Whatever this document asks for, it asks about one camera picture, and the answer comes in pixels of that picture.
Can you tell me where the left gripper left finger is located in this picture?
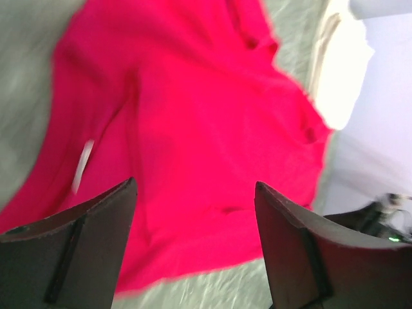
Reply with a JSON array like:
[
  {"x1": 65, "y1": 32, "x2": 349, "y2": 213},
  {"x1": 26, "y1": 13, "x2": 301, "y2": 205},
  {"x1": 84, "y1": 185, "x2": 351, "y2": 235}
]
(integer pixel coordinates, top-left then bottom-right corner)
[{"x1": 1, "y1": 178, "x2": 137, "y2": 308}]

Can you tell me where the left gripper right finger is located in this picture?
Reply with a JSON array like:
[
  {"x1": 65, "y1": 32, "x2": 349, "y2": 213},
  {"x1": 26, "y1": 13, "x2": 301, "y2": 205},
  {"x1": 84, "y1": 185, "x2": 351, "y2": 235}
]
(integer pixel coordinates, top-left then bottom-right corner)
[{"x1": 254, "y1": 182, "x2": 411, "y2": 308}]

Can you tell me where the pink red t-shirt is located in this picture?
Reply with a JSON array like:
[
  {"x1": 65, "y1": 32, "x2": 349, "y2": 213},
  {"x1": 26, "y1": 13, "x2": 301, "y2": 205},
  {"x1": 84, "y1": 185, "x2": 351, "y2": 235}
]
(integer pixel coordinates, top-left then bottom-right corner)
[{"x1": 1, "y1": 1, "x2": 330, "y2": 292}]

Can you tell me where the folded white t-shirt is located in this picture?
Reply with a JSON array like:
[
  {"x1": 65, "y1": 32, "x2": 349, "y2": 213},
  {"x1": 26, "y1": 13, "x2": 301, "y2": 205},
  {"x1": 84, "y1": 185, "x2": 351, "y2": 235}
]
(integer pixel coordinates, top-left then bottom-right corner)
[{"x1": 308, "y1": 1, "x2": 375, "y2": 131}]

